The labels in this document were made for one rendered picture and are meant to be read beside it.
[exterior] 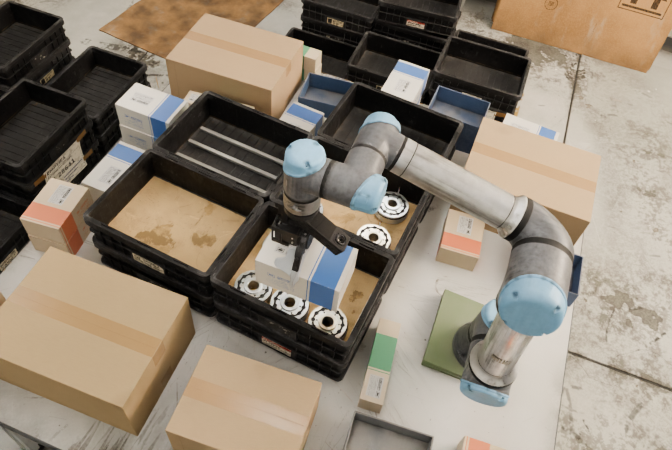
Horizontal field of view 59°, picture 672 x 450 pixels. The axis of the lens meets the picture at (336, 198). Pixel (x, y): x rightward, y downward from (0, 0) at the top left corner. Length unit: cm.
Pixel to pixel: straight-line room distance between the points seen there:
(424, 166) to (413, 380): 74
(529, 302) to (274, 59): 138
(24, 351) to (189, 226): 53
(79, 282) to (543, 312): 111
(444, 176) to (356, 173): 19
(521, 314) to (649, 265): 207
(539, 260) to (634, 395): 168
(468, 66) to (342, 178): 198
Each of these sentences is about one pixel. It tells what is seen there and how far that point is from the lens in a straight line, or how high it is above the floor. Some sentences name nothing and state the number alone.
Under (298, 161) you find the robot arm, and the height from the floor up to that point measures 147.
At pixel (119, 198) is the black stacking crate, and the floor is 88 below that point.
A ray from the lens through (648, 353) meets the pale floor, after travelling 292.
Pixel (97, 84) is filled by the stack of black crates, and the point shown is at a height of 38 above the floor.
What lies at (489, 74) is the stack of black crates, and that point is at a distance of 298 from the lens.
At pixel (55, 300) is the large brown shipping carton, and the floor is 90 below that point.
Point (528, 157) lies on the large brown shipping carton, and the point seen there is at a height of 90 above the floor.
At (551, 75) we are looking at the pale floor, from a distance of 396.
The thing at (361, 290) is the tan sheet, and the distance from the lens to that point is 166.
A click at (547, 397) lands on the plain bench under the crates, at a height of 70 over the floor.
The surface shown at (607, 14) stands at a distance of 417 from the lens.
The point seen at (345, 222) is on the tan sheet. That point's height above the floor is 83.
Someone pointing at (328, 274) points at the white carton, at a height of 114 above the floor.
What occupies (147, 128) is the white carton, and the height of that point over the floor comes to 82.
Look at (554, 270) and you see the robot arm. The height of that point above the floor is 136.
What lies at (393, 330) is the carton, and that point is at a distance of 170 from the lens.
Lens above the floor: 226
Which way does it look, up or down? 51 degrees down
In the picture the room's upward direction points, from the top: 8 degrees clockwise
